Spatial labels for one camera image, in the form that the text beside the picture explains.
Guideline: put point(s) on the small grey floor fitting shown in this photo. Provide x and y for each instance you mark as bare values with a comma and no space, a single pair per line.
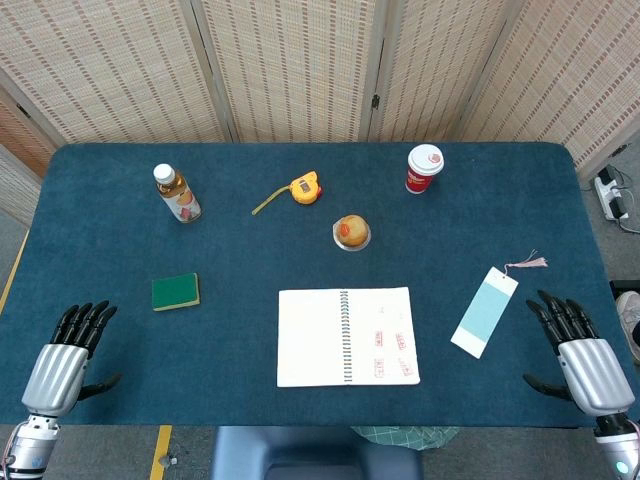
165,460

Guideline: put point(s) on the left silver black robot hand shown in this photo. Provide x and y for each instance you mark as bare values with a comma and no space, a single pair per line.
55,375

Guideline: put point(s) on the red paper cup white lid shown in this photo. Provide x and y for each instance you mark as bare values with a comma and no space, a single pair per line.
422,172

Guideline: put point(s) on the grey pink shoe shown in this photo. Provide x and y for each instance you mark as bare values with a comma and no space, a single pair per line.
630,320

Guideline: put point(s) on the black screen hinge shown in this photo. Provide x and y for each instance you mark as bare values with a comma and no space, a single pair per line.
375,102

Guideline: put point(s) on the blue white tasselled bookmark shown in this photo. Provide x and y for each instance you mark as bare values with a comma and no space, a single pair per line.
482,312

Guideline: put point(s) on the blue felt table cover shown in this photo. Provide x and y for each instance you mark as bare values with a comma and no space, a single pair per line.
250,250

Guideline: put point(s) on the black box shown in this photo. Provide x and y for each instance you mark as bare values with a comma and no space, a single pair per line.
627,286

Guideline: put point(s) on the open white spiral notebook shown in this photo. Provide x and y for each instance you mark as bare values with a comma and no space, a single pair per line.
310,340

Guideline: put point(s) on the tea bottle with white cap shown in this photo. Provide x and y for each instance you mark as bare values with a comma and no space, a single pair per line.
180,200

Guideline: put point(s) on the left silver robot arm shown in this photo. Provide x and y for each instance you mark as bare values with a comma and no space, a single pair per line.
27,447

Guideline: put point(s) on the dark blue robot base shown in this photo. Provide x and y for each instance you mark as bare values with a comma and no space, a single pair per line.
315,455

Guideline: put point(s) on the yellow tape measure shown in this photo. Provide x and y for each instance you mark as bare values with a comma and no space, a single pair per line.
305,187

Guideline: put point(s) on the bun in foil cup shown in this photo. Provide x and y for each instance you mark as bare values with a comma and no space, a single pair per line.
351,231

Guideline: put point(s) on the green checked cloth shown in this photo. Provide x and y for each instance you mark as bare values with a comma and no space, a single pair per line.
405,436

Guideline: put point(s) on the woven bamboo screen panel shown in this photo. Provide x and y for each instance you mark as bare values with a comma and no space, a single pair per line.
15,185
290,65
565,75
110,65
20,130
435,65

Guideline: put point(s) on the white power strip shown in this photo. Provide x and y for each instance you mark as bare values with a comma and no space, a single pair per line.
609,197

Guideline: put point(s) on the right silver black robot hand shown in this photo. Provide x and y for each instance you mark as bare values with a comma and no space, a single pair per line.
595,375

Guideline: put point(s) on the green yellow scouring sponge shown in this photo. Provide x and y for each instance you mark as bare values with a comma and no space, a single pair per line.
175,291

